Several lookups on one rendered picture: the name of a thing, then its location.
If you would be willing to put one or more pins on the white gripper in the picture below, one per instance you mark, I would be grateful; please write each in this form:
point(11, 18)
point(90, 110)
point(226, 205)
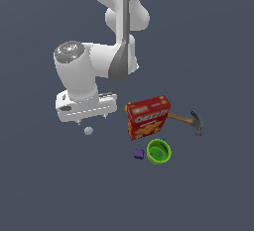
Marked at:
point(86, 107)

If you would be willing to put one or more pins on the small white ball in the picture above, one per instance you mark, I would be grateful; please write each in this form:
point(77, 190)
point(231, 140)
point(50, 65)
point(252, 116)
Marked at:
point(88, 130)

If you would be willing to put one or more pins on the red cracker box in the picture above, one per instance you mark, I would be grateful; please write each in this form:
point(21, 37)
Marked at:
point(148, 117)

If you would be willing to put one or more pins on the small purple cube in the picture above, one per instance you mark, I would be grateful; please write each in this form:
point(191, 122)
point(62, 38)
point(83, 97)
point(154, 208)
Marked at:
point(139, 154)

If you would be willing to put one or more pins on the green cup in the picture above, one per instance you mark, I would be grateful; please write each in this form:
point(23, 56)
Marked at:
point(158, 151)

